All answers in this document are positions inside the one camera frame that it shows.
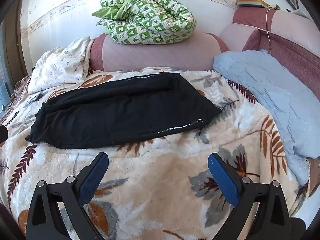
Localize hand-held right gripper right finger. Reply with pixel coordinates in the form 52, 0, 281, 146
208, 152, 292, 240

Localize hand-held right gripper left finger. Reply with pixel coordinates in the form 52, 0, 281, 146
25, 152, 109, 240

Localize black pants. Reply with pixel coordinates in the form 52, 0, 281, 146
26, 72, 222, 150

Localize leaf print fleece blanket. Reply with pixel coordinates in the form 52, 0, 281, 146
0, 66, 310, 240

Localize light blue quilt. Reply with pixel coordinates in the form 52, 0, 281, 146
213, 49, 318, 187

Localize brown quilted bedspread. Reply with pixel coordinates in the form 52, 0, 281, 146
0, 76, 33, 123

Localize white floral pillow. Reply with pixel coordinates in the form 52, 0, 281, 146
27, 36, 97, 94

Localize pink sofa bolster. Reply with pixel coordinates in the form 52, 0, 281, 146
89, 31, 229, 73

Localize green patterned quilt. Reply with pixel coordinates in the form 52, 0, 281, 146
92, 0, 197, 46

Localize grey book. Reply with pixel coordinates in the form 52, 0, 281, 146
236, 0, 270, 7

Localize white cable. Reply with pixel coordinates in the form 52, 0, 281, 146
265, 5, 281, 55

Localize wooden window frame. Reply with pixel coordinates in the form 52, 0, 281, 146
0, 0, 28, 105

